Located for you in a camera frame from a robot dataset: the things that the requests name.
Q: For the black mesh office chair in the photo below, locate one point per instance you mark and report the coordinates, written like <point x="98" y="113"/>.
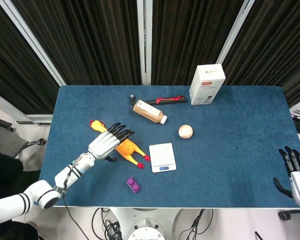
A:
<point x="5" y="142"/>

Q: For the brown drink bottle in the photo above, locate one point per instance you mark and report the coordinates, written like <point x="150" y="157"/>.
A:
<point x="150" y="111"/>

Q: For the purple toy brick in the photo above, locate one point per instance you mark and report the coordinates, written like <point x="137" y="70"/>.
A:
<point x="133" y="185"/>

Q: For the white digital scale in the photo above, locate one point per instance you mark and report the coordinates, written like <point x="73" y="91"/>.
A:
<point x="162" y="157"/>

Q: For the black office chair wheel base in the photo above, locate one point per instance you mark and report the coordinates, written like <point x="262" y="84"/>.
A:
<point x="290" y="214"/>

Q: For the beige ball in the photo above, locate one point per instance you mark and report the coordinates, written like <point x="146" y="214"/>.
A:
<point x="185" y="131"/>

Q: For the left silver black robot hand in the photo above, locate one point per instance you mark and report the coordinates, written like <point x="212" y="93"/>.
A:
<point x="103" y="145"/>

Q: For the white carton box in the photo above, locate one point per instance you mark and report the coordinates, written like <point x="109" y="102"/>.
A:
<point x="206" y="86"/>

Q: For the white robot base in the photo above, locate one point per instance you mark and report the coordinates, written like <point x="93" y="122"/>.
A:
<point x="146" y="225"/>

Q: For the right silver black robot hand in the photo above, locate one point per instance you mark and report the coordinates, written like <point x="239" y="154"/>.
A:
<point x="298" y="175"/>

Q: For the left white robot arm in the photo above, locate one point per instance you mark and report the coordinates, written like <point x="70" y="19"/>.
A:
<point x="40" y="190"/>

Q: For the blue table mat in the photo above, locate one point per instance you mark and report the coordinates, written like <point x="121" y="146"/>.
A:
<point x="215" y="155"/>

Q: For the yellow rubber chicken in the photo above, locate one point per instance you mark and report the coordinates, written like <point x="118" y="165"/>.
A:
<point x="130" y="149"/>

